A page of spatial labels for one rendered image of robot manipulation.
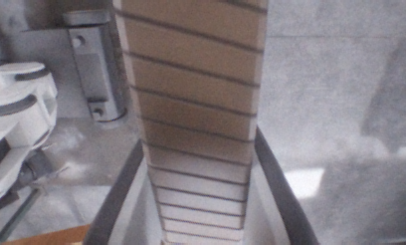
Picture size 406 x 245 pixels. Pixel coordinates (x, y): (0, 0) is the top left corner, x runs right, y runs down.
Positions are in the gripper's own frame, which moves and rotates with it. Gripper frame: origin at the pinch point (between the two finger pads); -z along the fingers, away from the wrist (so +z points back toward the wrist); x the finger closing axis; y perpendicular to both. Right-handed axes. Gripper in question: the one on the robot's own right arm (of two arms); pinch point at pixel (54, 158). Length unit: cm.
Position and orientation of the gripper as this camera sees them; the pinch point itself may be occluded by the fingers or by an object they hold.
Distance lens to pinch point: 100.5
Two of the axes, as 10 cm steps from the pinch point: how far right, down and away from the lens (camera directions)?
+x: 4.5, 8.8, 1.2
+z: -4.0, 3.2, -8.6
